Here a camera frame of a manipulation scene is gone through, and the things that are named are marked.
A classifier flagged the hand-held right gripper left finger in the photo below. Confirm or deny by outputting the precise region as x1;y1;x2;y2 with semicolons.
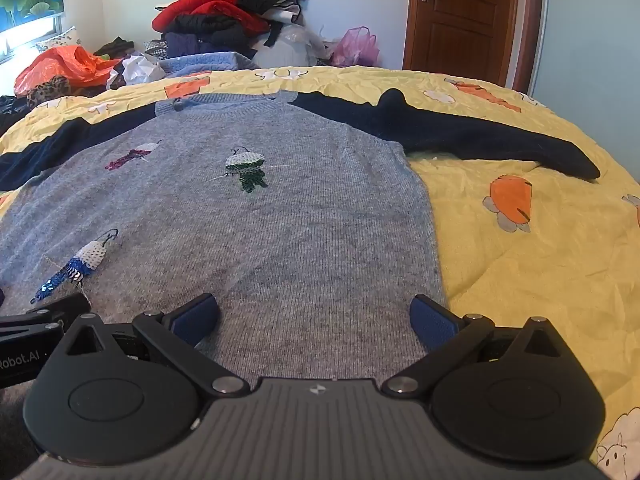
60;293;251;401

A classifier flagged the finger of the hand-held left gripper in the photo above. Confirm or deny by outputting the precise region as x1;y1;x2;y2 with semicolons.
0;292;92;336

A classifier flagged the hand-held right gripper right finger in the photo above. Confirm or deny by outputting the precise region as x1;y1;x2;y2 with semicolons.
382;294;571;401

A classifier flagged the grey sweater with navy sleeves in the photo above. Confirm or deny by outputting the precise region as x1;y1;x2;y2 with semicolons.
0;87;601;386

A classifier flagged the pile of clothes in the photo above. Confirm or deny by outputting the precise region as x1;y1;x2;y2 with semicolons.
152;0;311;58

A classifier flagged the yellow printed bedspread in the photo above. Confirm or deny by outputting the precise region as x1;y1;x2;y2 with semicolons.
0;65;640;480

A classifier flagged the black lace cloth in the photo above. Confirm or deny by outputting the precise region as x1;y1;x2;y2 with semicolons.
0;95;31;133

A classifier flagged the leopard print cloth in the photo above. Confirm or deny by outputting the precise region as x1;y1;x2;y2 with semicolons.
26;76;71;108

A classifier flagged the orange plastic bag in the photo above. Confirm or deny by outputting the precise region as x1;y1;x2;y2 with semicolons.
14;45;121;98

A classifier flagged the white crumpled paper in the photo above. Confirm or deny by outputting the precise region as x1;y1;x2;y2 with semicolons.
120;54;166;86

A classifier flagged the blue knit garment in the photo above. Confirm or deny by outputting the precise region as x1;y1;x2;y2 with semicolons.
160;51;258;78

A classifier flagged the olive brown garment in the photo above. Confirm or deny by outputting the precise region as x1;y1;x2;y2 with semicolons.
94;36;136;61

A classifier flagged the white patterned pillow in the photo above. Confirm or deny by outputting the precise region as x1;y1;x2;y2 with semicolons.
35;26;83;53

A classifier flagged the window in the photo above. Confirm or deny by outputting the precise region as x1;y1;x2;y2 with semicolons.
0;12;63;63

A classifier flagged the pink plastic bag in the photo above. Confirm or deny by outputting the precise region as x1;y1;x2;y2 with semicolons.
330;26;381;67

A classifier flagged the clear plastic bag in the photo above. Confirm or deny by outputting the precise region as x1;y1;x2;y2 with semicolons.
252;25;333;68

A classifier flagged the brown wooden door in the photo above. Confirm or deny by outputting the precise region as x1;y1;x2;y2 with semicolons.
402;0;546;93

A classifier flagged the frosted glass sliding wardrobe door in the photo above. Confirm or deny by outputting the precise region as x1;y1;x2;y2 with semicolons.
530;0;640;181

